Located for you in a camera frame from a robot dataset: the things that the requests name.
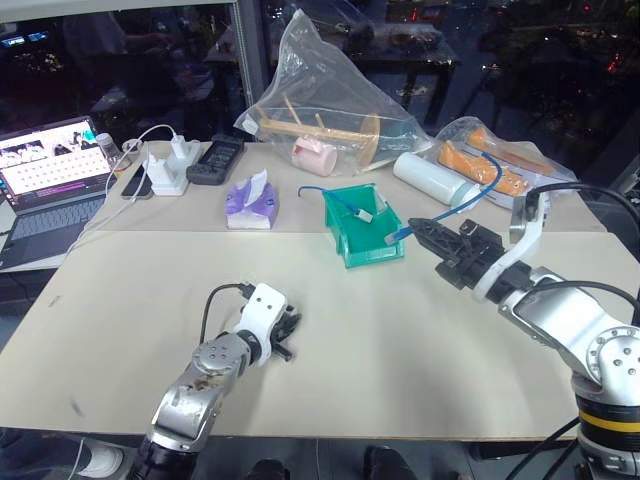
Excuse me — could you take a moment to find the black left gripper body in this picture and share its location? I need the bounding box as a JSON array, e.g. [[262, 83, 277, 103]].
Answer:
[[265, 313, 292, 352]]

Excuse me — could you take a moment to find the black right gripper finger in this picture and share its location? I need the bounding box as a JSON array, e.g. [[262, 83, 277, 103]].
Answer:
[[408, 217, 465, 247], [416, 233, 466, 263]]

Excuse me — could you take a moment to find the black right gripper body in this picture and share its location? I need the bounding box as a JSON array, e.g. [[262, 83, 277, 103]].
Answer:
[[434, 218, 506, 292]]

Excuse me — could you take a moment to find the long blue ethernet cable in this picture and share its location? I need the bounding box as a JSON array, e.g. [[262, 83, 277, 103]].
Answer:
[[384, 153, 505, 246]]

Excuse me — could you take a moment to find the green plastic bin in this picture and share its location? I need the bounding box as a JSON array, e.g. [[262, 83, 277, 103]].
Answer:
[[321, 183, 408, 271]]

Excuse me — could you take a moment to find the white charger plug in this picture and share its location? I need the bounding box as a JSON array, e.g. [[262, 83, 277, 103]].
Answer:
[[169, 134, 189, 167]]

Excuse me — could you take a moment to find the white cylindrical bottle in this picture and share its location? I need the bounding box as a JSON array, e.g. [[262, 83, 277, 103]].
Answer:
[[392, 151, 484, 207]]

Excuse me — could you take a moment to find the orange foam piece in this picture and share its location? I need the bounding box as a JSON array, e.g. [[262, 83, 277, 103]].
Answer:
[[438, 140, 532, 198]]

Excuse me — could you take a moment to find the small orange piece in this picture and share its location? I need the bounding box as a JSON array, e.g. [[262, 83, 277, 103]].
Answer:
[[466, 128, 502, 150]]

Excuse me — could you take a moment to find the purple tissue pack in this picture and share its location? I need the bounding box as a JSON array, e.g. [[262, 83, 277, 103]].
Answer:
[[224, 168, 280, 233]]

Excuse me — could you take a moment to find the dark rounded shape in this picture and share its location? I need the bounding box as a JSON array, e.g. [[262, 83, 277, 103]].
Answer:
[[248, 458, 292, 480], [363, 444, 407, 480]]

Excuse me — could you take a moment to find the small clear plastic bag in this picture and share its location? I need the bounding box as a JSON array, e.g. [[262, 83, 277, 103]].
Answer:
[[431, 115, 579, 212]]

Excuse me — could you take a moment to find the pink cup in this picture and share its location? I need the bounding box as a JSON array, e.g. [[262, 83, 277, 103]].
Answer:
[[290, 134, 339, 178]]

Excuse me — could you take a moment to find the wooden rack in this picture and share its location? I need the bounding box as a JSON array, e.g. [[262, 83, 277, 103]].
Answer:
[[256, 96, 383, 169]]

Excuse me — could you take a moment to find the black handheld device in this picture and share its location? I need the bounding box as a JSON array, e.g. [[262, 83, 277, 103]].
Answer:
[[185, 133, 247, 187]]

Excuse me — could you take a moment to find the white power strip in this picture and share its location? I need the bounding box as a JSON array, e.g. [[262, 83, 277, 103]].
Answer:
[[147, 141, 204, 198]]

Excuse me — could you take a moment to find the large clear plastic bag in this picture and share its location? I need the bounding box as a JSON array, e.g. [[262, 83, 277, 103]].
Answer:
[[233, 7, 434, 177]]

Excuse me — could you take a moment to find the white travel adapter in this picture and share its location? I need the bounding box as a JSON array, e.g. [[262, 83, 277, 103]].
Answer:
[[144, 151, 174, 190]]

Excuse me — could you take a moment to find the black smartphone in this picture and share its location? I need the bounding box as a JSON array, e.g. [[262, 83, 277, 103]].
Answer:
[[120, 161, 154, 202]]

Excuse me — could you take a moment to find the small white-capped bottle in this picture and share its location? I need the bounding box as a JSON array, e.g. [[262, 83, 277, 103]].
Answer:
[[94, 132, 119, 167]]

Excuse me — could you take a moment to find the open laptop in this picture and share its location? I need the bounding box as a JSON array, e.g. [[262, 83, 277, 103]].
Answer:
[[0, 115, 119, 274]]

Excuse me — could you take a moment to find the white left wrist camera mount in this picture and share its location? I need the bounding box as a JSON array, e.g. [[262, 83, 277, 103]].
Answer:
[[232, 282, 289, 362]]

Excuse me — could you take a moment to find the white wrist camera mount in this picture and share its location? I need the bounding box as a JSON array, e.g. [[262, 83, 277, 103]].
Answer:
[[232, 282, 289, 362], [471, 191, 554, 304]]

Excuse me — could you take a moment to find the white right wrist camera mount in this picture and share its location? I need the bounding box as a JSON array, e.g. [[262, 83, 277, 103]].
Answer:
[[471, 191, 554, 304]]

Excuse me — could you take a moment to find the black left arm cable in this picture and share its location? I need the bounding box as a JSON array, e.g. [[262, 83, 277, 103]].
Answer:
[[198, 283, 254, 347]]

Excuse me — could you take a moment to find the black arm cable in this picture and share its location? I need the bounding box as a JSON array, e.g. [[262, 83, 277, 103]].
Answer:
[[198, 283, 254, 347], [522, 181, 640, 326]]

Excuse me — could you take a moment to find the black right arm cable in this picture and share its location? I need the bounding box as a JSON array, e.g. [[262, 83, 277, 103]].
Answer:
[[522, 181, 640, 326]]

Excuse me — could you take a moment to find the short blue cable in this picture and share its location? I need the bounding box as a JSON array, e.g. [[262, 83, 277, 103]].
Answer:
[[297, 185, 362, 217]]

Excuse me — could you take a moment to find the black robot body cable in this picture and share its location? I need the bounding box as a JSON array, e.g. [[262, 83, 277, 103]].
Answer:
[[503, 416, 582, 480]]

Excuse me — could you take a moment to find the thin white floor cable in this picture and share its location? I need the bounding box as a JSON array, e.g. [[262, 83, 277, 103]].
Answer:
[[71, 438, 89, 480]]

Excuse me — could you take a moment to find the white charging cable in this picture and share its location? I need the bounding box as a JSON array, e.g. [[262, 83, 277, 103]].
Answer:
[[61, 123, 179, 266]]

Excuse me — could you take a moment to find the grey window frame post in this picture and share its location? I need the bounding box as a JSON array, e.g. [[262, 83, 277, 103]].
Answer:
[[230, 0, 274, 146]]

